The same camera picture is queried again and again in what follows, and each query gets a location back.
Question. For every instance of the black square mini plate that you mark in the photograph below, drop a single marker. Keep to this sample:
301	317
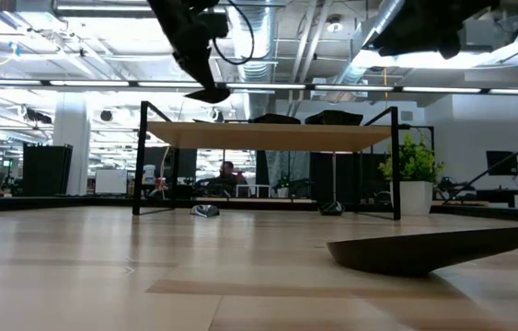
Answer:
334	121
334	113

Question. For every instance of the white plastic jug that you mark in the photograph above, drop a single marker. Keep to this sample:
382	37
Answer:
149	174

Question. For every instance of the thin black metal stand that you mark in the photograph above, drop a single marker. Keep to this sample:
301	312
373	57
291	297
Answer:
417	126

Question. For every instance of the wooden shelf with black legs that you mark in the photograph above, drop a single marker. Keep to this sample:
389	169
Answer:
268	136

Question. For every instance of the silver ribbed air duct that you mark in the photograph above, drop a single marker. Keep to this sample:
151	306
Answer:
263	41

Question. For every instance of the green plant in white pot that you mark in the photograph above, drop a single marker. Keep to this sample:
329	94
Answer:
417	197

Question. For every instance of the light wooden lab table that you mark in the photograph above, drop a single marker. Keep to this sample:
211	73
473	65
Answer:
258	200

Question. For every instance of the white building column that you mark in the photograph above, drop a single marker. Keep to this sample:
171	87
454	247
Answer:
72	151

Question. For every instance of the black cabinet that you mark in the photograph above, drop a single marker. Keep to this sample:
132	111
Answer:
47	170

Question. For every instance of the white board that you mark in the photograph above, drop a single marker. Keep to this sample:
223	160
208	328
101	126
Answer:
111	180

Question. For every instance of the black leaf-shaped mini plate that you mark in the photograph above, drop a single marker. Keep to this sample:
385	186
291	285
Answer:
274	117
273	122

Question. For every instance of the person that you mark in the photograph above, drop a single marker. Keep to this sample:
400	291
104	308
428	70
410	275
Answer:
227	177

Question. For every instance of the black partition panel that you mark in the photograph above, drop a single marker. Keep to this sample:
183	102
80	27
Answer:
355	170

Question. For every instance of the black display panel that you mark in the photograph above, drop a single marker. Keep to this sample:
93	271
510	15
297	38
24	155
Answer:
187	161

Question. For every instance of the black monitor screen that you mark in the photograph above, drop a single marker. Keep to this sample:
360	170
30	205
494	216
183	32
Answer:
501	163

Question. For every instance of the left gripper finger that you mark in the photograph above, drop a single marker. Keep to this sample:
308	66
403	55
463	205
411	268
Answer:
201	66

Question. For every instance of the black lab desk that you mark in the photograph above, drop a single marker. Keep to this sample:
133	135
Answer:
502	195

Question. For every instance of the black lab robot arm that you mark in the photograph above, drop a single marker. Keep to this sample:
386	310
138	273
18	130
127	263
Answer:
297	186
454	187

